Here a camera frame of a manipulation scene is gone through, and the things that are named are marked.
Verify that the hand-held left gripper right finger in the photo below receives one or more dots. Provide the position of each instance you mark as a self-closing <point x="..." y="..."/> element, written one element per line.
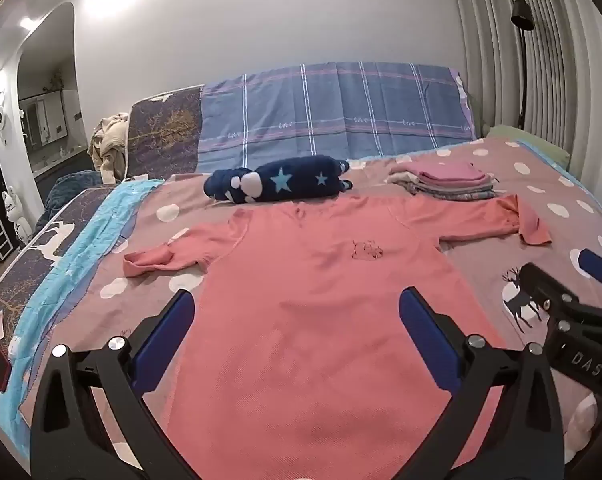
<point x="426" y="335"/>

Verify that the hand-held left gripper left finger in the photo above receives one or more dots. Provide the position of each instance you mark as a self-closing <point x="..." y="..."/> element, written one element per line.
<point x="166" y="330"/>

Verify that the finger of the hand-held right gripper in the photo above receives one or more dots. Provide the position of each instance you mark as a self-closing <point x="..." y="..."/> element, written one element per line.
<point x="548" y="285"/>
<point x="598" y="267"/>

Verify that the pink long-sleeve shirt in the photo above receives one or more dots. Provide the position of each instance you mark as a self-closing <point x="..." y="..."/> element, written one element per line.
<point x="306" y="285"/>

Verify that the beige clothes pile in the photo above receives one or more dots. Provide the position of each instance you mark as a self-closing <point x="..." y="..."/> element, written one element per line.
<point x="108" y="145"/>

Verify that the mauve polka-dot bedspread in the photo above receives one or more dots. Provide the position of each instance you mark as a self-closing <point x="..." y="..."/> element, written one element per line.
<point x="481" y="270"/>

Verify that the light blue cloth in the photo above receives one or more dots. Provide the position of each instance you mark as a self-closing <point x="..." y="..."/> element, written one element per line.
<point x="81" y="260"/>

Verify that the green pillow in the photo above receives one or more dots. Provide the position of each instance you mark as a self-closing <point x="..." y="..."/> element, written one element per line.
<point x="536" y="142"/>

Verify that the folded pink garment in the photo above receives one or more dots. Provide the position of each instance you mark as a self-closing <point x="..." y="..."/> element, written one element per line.
<point x="451" y="171"/>

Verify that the folded beige garment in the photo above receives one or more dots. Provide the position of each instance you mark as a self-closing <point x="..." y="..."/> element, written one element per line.
<point x="405" y="176"/>

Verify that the dark teal blanket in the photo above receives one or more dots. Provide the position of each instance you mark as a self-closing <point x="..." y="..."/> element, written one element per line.
<point x="71" y="192"/>

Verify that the white pleated curtain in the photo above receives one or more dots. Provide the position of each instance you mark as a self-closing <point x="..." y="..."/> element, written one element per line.
<point x="571" y="85"/>

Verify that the white rabbit figure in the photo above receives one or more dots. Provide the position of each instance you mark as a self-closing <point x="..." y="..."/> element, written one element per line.
<point x="17" y="215"/>

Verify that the navy star-print fleece blanket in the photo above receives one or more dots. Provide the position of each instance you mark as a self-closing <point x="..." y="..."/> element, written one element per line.
<point x="281" y="180"/>

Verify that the black floor lamp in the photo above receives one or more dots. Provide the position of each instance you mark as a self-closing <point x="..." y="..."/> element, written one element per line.
<point x="522" y="15"/>

